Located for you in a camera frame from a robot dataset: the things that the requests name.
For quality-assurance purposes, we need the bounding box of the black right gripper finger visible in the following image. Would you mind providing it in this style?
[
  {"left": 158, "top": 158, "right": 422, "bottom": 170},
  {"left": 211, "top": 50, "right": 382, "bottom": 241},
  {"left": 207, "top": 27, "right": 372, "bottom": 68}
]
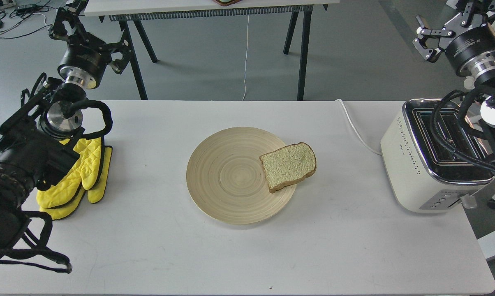
[
  {"left": 413, "top": 15, "right": 456, "bottom": 62},
  {"left": 446, "top": 0, "right": 495, "bottom": 28}
]

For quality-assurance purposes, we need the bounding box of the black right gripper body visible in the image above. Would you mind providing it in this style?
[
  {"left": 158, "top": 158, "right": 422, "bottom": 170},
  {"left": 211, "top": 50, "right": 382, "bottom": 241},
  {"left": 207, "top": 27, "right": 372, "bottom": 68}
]
[{"left": 445, "top": 25, "right": 495, "bottom": 77}]

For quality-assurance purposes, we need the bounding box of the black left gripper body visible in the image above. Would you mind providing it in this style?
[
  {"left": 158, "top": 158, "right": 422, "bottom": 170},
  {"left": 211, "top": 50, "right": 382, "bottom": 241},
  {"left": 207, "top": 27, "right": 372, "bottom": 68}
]
[{"left": 58, "top": 35, "right": 111, "bottom": 89}]

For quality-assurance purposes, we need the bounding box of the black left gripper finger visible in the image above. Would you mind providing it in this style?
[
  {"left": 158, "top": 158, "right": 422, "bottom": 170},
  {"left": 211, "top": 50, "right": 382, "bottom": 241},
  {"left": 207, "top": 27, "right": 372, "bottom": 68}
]
[
  {"left": 104, "top": 30, "right": 132, "bottom": 74},
  {"left": 49, "top": 0, "right": 88, "bottom": 43}
]

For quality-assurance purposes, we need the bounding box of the slice of bread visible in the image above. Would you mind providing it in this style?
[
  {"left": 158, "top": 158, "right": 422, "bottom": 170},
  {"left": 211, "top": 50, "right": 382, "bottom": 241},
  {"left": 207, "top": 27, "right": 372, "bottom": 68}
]
[{"left": 259, "top": 142, "right": 317, "bottom": 193}]

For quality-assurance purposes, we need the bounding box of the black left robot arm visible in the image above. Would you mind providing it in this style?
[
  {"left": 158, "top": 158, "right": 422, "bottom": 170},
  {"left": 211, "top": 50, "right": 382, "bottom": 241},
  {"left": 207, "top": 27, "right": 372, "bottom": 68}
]
[{"left": 0, "top": 0, "right": 132, "bottom": 273}]

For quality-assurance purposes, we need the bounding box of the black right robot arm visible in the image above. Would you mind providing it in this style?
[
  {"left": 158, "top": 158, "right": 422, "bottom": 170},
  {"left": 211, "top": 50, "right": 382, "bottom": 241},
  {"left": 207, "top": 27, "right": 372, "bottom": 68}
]
[{"left": 412, "top": 0, "right": 495, "bottom": 176}]

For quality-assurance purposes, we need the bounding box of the cream and chrome toaster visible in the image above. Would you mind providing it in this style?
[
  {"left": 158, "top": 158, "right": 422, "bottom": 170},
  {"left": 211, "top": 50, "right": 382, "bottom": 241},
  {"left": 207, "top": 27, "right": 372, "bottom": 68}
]
[{"left": 380, "top": 99, "right": 494, "bottom": 214}]

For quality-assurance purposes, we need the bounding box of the white background table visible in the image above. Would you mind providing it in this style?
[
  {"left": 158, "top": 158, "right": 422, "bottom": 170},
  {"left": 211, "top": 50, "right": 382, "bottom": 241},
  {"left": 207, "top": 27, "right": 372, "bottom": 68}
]
[{"left": 84, "top": 0, "right": 340, "bottom": 101}]

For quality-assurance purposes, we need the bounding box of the yellow oven mitt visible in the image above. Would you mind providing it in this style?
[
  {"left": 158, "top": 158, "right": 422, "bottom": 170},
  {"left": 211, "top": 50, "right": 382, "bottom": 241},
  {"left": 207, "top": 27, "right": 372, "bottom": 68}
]
[{"left": 36, "top": 137, "right": 110, "bottom": 220}]

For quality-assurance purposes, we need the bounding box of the yellow pot holder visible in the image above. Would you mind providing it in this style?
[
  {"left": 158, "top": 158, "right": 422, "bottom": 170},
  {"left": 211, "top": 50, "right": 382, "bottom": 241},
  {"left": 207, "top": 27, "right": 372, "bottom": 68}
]
[{"left": 36, "top": 146, "right": 113, "bottom": 220}]

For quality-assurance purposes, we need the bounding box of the round bamboo plate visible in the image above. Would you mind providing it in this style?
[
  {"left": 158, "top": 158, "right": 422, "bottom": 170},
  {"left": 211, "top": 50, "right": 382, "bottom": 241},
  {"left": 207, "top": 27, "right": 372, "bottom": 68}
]
[{"left": 187, "top": 126, "right": 296, "bottom": 225}]

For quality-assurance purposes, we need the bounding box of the white toaster power cable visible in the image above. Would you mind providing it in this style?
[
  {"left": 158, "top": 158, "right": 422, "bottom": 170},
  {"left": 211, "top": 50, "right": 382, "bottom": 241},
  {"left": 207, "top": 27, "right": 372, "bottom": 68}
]
[{"left": 335, "top": 99, "right": 383, "bottom": 156}]

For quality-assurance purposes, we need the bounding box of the white hanging cable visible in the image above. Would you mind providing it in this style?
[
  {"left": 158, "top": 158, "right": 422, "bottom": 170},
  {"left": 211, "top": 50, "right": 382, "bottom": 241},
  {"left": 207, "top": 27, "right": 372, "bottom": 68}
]
[{"left": 242, "top": 15, "right": 249, "bottom": 101}]

